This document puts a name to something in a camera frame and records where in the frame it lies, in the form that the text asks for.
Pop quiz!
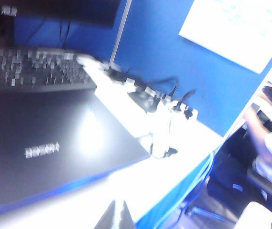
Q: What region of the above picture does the black grey computer mouse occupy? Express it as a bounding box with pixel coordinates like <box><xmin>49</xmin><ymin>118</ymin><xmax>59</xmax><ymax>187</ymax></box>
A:
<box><xmin>128</xmin><ymin>90</ymin><xmax>160</xmax><ymax>113</ymax></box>

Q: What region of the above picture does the paper wall poster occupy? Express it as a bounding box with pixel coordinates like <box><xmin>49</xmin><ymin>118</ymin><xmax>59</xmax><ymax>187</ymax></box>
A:
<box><xmin>178</xmin><ymin>0</ymin><xmax>272</xmax><ymax>74</ymax></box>

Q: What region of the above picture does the silver partition corner post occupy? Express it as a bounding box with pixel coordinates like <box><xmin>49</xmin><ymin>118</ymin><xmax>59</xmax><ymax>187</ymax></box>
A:
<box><xmin>109</xmin><ymin>0</ymin><xmax>132</xmax><ymax>66</ymax></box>

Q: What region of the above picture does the black Hasee laptop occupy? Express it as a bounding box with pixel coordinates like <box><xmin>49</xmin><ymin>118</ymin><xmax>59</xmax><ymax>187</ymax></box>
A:
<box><xmin>0</xmin><ymin>89</ymin><xmax>152</xmax><ymax>218</ymax></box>

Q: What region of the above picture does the person's bare forearm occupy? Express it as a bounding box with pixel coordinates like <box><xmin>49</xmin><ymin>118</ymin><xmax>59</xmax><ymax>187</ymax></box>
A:
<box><xmin>244</xmin><ymin>104</ymin><xmax>272</xmax><ymax>165</ymax></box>

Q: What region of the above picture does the white partition end post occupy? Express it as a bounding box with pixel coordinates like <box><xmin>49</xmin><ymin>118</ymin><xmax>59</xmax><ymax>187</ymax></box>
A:
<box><xmin>222</xmin><ymin>35</ymin><xmax>272</xmax><ymax>144</ymax></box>

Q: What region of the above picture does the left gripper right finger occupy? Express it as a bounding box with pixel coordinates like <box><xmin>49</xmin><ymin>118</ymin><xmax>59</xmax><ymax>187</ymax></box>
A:
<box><xmin>120</xmin><ymin>200</ymin><xmax>136</xmax><ymax>229</ymax></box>

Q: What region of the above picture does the dark blue office chair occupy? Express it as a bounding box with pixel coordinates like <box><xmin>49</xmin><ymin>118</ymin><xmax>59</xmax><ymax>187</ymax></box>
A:
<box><xmin>207</xmin><ymin>128</ymin><xmax>270</xmax><ymax>215</ymax></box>

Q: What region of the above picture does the black computer keyboard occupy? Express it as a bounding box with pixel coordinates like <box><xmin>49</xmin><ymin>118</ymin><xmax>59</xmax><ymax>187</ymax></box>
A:
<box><xmin>0</xmin><ymin>47</ymin><xmax>97</xmax><ymax>93</ymax></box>

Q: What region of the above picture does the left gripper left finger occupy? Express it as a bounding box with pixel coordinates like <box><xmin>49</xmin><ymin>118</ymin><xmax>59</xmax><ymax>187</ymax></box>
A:
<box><xmin>94</xmin><ymin>199</ymin><xmax>116</xmax><ymax>229</ymax></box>

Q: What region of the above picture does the black ASUS monitor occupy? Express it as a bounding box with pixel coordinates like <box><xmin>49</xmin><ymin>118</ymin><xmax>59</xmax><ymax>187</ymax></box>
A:
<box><xmin>0</xmin><ymin>0</ymin><xmax>122</xmax><ymax>50</ymax></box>

